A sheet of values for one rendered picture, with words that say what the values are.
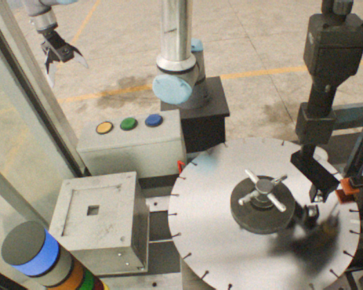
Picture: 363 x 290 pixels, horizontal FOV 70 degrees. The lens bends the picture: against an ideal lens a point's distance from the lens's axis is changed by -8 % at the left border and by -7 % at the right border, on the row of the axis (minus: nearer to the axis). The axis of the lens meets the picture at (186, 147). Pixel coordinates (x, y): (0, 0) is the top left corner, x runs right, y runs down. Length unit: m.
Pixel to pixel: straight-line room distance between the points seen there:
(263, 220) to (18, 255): 0.35
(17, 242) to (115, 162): 0.52
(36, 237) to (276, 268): 0.33
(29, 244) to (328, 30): 0.36
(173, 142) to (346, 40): 0.50
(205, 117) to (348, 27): 0.72
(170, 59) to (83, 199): 0.43
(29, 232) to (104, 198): 0.34
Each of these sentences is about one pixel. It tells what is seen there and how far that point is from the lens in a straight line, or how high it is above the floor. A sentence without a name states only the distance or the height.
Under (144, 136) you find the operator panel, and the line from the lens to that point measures 0.72.
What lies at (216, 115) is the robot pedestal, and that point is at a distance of 0.98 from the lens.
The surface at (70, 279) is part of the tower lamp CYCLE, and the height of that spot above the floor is 1.09.
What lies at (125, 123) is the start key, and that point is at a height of 0.91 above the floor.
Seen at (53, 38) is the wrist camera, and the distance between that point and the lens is 0.98.
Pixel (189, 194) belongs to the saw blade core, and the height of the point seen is 0.95.
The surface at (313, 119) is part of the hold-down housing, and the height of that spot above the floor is 1.13.
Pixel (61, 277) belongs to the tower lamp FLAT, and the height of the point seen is 1.10.
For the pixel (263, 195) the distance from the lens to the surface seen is 0.46.
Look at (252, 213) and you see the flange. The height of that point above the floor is 0.96.
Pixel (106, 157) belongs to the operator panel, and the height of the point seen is 0.85.
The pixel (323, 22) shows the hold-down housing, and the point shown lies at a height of 1.25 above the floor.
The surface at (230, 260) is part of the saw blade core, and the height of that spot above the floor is 0.95.
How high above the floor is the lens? 1.37
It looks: 46 degrees down
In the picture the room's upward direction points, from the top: 10 degrees counter-clockwise
